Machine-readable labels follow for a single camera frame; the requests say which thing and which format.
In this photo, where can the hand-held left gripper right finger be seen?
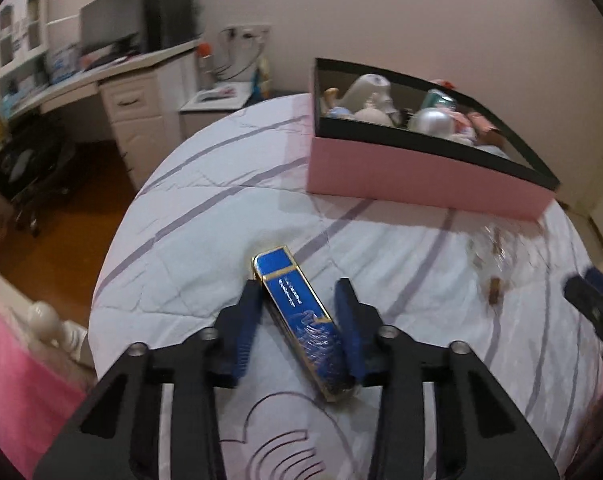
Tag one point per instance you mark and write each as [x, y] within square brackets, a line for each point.
[349, 330]

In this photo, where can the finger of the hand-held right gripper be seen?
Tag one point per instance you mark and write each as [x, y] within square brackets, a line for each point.
[589, 305]

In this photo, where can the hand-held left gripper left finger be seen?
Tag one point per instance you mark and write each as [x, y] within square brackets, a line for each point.
[246, 330]

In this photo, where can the blue rectangular lighter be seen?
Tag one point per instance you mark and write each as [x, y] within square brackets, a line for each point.
[301, 320]

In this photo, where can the pink storage box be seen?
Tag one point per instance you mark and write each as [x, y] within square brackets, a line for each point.
[406, 175]

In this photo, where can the small pink doll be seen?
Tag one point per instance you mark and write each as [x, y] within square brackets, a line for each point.
[464, 127]

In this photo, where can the white egg-shaped toy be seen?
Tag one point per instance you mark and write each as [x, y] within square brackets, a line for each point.
[431, 122]

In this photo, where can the white power adapter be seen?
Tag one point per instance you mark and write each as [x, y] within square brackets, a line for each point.
[366, 94]

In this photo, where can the teal round lid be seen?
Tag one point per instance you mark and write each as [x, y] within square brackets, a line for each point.
[439, 99]

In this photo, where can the white nightstand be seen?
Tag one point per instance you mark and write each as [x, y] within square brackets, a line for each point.
[201, 120]

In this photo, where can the white desk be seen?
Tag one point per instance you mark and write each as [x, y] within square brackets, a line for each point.
[141, 120]

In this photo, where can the small printed packet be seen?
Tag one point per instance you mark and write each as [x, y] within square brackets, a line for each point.
[216, 95]

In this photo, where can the pink blanket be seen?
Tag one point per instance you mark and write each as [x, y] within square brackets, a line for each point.
[11, 385]

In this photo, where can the yellow snack bag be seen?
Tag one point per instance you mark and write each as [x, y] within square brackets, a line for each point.
[262, 80]

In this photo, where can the water bottle with red cap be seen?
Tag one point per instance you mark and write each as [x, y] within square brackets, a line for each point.
[206, 70]

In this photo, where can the black office chair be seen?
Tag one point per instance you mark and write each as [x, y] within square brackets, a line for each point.
[26, 160]

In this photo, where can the blue and white box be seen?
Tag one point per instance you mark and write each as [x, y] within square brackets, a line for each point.
[63, 62]

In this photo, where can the black computer tower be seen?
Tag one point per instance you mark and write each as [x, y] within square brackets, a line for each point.
[169, 15]

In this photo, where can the black computer monitor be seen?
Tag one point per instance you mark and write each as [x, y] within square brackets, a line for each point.
[111, 20]

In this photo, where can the white glass-door cabinet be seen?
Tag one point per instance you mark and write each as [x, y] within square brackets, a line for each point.
[21, 25]

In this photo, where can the white bed frame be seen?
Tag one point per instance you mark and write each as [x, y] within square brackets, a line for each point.
[43, 316]

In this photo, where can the white wall outlet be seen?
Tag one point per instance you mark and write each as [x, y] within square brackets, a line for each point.
[251, 30]

